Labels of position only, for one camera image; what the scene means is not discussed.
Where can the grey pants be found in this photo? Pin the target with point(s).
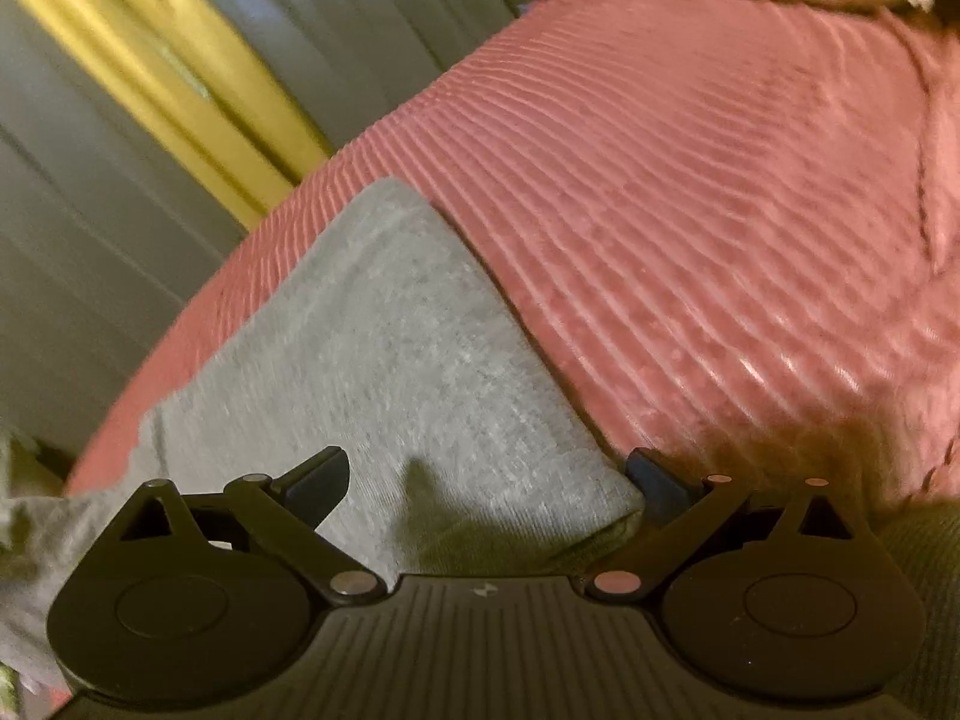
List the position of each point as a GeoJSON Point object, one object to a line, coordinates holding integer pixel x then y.
{"type": "Point", "coordinates": [390, 360]}

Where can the grey curtain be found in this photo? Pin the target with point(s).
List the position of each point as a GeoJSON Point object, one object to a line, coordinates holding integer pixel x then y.
{"type": "Point", "coordinates": [360, 22]}
{"type": "Point", "coordinates": [82, 240]}

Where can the red ribbed blanket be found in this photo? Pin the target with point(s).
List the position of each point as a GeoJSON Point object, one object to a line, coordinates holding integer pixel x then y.
{"type": "Point", "coordinates": [675, 202]}

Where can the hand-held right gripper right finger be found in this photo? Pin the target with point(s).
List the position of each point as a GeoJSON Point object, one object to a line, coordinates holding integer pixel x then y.
{"type": "Point", "coordinates": [656, 486]}

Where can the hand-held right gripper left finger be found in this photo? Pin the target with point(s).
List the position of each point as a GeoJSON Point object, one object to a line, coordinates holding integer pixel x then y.
{"type": "Point", "coordinates": [319, 481]}

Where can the yellow curtain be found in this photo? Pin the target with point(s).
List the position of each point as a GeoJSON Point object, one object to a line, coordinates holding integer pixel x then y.
{"type": "Point", "coordinates": [187, 67]}

